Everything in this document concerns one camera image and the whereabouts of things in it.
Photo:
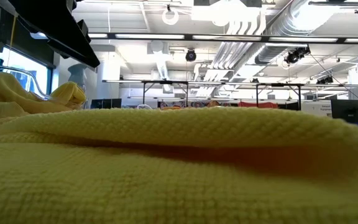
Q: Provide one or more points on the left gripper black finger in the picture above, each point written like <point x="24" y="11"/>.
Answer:
<point x="61" y="34"/>

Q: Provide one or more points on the white air freshener spray bottle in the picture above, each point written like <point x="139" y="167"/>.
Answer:
<point x="77" y="74"/>

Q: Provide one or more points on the black monitor pair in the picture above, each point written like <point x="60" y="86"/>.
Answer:
<point x="104" y="103"/>

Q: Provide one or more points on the white ceiling pipe bundle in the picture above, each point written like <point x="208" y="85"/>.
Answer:
<point x="238" y="46"/>

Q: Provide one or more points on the red hanging cloth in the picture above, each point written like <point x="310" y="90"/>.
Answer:
<point x="256" y="105"/>

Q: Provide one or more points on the small black ceiling fixture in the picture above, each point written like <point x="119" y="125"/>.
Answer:
<point x="325" y="80"/>

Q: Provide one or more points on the white printed sign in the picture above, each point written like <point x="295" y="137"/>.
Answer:
<point x="319" y="109"/>

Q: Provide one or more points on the black computer monitor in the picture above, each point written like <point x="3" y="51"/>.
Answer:
<point x="348" y="110"/>

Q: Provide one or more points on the black metal frame stand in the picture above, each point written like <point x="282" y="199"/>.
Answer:
<point x="299" y="96"/>
<point x="144" y="93"/>

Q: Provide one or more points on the black round overhead camera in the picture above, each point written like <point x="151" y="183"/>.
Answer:
<point x="190" y="56"/>

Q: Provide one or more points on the silver ventilation duct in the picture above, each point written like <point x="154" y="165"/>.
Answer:
<point x="291" y="18"/>

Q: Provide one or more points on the black ceiling camera cluster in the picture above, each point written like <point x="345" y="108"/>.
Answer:
<point x="295" y="56"/>

